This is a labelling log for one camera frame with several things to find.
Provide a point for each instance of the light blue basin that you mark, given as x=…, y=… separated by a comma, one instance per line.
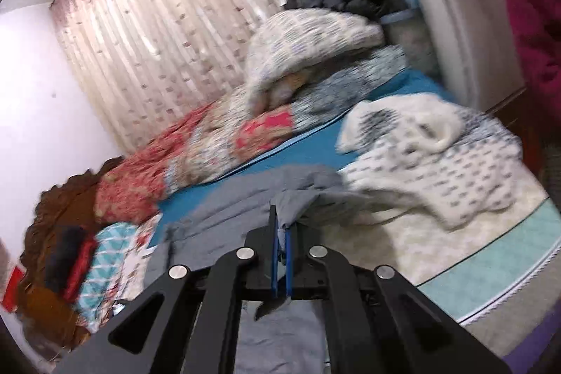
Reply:
x=401, y=15

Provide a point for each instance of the purple floor mat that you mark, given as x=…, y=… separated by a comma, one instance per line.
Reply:
x=539, y=339

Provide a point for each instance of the carved wooden headboard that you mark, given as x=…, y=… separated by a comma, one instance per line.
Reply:
x=52, y=198

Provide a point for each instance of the beige leaf-print curtain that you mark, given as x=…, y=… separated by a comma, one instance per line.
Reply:
x=153, y=28

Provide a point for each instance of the navy folded cloth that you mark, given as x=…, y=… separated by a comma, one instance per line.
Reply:
x=65, y=251

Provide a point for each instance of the white cabinet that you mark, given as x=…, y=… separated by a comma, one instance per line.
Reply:
x=460, y=6

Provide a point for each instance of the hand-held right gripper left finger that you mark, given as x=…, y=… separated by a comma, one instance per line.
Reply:
x=274, y=264

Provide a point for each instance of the white dotted fleece sweater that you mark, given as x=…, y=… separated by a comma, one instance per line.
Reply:
x=394, y=163

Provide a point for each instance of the red box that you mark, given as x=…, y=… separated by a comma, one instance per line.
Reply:
x=11, y=290

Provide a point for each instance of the cream checked comforter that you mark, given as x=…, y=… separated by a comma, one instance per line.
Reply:
x=307, y=36

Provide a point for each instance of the teal wave-pattern pillow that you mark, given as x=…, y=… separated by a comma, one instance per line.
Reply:
x=109, y=264

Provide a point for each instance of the red folded cloth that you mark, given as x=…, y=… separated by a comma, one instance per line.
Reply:
x=83, y=264

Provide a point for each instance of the grey puffer jacket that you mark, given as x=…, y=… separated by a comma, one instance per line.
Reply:
x=245, y=203

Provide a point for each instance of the red floral patchwork quilt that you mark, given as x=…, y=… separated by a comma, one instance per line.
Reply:
x=197, y=150

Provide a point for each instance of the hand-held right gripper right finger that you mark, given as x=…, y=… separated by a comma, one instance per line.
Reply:
x=288, y=264

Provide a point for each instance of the white floral pillow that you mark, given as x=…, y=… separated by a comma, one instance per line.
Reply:
x=140, y=251

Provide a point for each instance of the maroon cloth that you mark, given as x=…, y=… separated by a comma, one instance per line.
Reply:
x=539, y=28

